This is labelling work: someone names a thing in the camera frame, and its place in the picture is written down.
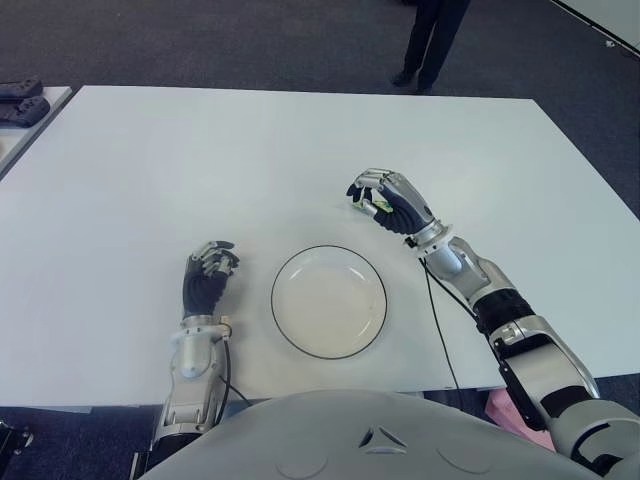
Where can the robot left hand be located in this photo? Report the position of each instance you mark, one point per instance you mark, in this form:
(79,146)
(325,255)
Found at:
(202,292)

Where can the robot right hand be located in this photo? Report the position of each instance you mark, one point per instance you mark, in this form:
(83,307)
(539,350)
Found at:
(402,205)

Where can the green white toothpaste tube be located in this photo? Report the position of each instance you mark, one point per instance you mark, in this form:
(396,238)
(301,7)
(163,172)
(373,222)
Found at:
(381,204)

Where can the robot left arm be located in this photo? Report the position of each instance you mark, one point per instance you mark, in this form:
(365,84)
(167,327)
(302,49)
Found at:
(192,360)

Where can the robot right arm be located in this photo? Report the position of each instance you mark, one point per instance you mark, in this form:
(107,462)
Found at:
(530,340)

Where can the white plate black rim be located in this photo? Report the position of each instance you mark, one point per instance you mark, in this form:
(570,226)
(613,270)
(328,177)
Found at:
(327,305)

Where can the person in dark trousers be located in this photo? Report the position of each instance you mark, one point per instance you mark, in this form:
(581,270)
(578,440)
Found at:
(427,45)

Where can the grey robot torso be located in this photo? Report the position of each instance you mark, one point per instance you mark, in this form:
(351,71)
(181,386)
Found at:
(350,430)

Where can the white side table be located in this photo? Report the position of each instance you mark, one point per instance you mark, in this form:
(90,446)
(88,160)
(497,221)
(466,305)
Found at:
(27,132)

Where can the black device on floor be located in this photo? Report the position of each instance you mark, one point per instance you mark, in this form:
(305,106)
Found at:
(12,437)

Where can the black game controller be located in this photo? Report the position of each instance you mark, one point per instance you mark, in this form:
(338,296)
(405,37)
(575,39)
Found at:
(25,110)
(17,87)

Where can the white background table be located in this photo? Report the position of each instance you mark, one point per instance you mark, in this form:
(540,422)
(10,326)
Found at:
(610,17)

